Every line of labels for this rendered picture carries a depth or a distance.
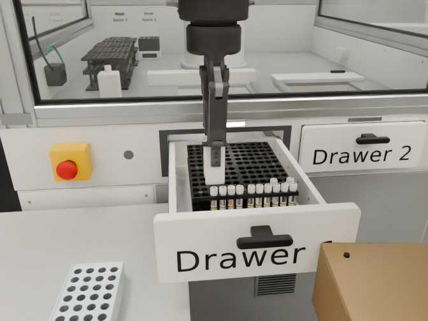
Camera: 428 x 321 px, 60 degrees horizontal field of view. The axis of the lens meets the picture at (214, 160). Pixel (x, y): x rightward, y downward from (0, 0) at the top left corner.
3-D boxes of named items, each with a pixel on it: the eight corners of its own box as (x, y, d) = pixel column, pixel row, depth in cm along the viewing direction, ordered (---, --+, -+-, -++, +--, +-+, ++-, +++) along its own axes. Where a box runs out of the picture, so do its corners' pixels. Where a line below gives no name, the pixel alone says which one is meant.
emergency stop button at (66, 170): (78, 181, 74) (74, 163, 72) (57, 182, 74) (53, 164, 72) (81, 174, 77) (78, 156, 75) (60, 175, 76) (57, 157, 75)
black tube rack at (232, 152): (295, 224, 64) (299, 192, 61) (193, 230, 62) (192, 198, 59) (265, 167, 84) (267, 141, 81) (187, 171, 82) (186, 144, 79)
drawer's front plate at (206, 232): (349, 269, 56) (362, 207, 52) (158, 284, 54) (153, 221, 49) (344, 261, 58) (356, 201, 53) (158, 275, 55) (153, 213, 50)
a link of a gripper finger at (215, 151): (220, 132, 54) (223, 139, 52) (220, 164, 56) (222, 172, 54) (210, 132, 54) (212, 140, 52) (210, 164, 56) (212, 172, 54)
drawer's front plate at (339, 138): (418, 167, 88) (429, 123, 83) (299, 172, 85) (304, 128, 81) (413, 164, 90) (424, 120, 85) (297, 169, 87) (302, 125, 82)
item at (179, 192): (335, 254, 57) (342, 221, 55) (169, 267, 55) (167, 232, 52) (272, 150, 93) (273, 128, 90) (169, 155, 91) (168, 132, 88)
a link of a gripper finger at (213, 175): (224, 141, 56) (225, 142, 55) (223, 182, 59) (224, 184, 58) (204, 142, 55) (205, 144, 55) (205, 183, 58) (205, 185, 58)
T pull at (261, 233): (293, 246, 49) (294, 238, 48) (237, 251, 48) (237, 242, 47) (285, 230, 52) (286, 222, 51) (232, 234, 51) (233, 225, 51)
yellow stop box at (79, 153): (89, 182, 77) (84, 150, 74) (53, 184, 76) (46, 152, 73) (93, 171, 81) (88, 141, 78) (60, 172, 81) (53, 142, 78)
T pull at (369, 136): (390, 143, 80) (391, 137, 80) (356, 144, 80) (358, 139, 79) (381, 137, 84) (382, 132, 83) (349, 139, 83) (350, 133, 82)
